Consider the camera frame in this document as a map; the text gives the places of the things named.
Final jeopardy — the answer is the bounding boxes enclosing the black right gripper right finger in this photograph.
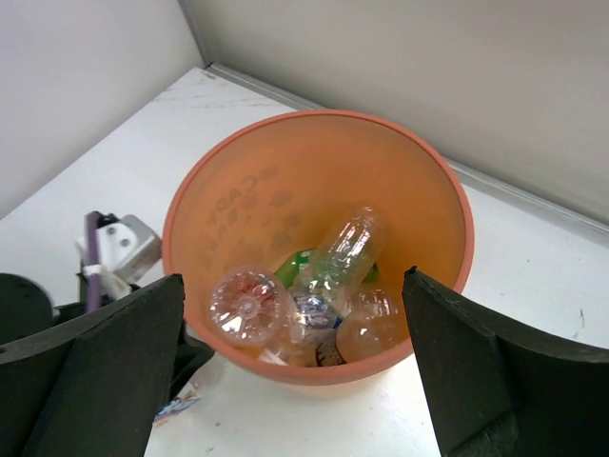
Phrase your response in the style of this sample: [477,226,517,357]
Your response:
[403,268,608,456]

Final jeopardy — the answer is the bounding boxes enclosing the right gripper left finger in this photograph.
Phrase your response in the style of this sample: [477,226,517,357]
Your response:
[1,274,185,456]

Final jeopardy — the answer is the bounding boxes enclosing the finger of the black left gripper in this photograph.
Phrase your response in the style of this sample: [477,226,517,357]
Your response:
[167,328,214,401]

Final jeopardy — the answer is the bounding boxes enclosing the clear bottle red label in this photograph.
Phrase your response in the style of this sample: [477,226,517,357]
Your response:
[207,267,288,348]

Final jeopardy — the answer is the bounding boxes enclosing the green plastic bottle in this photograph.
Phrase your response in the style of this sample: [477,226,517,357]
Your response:
[275,249,380,288]

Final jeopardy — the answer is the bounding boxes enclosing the clear bottle blue white label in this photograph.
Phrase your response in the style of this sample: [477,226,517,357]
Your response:
[258,286,342,368]

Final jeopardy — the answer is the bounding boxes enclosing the clear bottle black cap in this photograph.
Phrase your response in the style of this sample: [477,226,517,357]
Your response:
[314,286,407,367]

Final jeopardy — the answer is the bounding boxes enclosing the small clear water bottle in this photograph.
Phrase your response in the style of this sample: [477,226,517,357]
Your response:
[301,206,389,293]

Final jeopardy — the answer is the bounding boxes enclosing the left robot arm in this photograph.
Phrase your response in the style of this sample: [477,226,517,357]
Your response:
[1,273,215,399]

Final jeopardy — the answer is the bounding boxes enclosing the orange plastic bin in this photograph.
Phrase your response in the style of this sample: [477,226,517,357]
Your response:
[162,109,475,398]

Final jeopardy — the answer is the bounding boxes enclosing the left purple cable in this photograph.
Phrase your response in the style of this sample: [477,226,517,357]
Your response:
[84,211,104,313]

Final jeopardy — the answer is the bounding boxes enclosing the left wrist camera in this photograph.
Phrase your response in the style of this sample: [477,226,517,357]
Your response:
[75,211,161,303]

